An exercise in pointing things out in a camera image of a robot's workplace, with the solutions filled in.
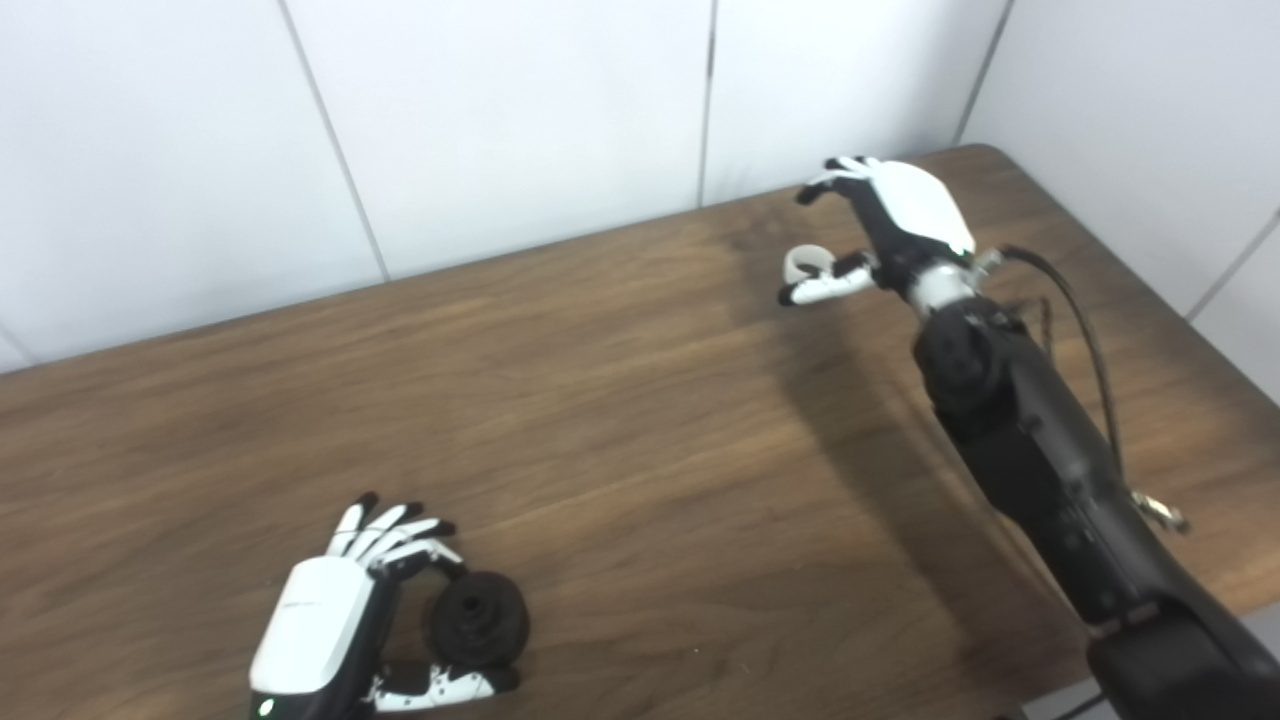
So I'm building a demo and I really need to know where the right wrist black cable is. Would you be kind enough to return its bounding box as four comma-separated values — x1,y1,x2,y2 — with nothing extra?
970,245,1191,533

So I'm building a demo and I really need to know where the right arm thin black wire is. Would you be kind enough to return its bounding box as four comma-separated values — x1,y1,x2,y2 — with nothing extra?
1005,295,1058,363

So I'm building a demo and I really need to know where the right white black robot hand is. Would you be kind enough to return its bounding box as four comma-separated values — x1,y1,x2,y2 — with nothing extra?
778,156,976,307

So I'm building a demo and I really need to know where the white ring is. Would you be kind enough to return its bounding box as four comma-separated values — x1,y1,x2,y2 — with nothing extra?
782,244,833,284

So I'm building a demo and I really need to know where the round black part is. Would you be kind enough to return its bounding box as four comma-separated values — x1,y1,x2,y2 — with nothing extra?
430,571,531,671

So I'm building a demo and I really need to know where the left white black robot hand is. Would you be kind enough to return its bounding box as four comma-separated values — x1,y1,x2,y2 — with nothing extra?
248,492,521,720

